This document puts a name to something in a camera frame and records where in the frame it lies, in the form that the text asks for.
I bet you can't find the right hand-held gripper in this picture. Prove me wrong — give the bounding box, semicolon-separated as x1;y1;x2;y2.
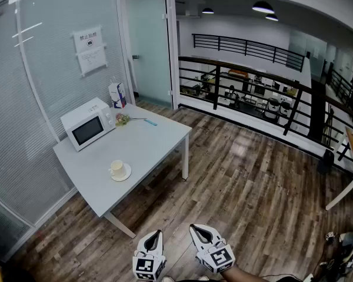
189;223;235;274

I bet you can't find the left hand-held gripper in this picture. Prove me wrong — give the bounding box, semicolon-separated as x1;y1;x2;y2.
132;230;167;282

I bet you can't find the white saucer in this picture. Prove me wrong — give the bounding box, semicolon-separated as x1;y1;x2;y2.
110;163;132;182

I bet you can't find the cream cup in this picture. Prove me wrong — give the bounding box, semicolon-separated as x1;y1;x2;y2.
108;159;126;179

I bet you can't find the person's right forearm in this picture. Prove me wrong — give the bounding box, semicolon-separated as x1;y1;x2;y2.
220;263;271;282

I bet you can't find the grey table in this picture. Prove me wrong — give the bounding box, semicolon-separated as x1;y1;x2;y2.
52;103;193;239

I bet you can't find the small flower bouquet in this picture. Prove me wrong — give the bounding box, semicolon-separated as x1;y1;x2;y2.
115;112;148;126

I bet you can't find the black waste bin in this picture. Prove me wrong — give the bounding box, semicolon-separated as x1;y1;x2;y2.
317;149;335;174

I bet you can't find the white microwave oven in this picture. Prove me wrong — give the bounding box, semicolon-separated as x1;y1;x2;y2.
60;97;116;152

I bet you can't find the orange sofa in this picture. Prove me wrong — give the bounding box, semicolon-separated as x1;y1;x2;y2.
228;69;249;79

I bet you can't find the white paper notice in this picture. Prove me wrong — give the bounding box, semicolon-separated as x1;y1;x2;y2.
76;46;108;78
72;26;104;54

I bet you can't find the black metal balcony railing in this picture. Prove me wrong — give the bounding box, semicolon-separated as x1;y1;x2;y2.
192;33;305;72

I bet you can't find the frosted glass door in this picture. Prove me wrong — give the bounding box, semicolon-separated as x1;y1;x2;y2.
125;0;173;106

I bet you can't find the large black pendant lamp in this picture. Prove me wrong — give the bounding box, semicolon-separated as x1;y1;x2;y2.
252;1;275;14

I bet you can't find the black floor cable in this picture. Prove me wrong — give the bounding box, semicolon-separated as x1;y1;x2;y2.
260;274;304;282

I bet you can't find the black railing with wooden rail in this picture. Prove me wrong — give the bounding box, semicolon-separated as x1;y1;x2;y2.
178;56;353;170

